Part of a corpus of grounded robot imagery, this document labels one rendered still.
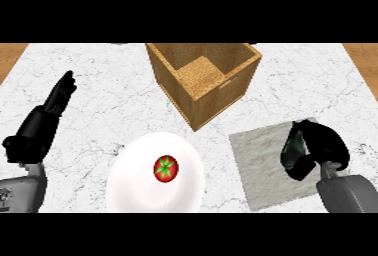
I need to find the white round plate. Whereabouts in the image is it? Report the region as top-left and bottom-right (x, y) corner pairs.
(105, 131), (207, 214)

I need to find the grey placemat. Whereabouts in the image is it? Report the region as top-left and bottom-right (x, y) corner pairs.
(228, 116), (331, 212)

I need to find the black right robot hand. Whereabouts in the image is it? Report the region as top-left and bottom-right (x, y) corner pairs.
(284, 119), (352, 182)

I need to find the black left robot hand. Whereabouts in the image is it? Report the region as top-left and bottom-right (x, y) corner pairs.
(2, 70), (79, 165)

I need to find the square wicker basket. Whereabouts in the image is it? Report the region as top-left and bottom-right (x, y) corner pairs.
(145, 43), (265, 133)

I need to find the red tomato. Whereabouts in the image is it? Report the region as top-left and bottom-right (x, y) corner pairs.
(153, 154), (181, 184)

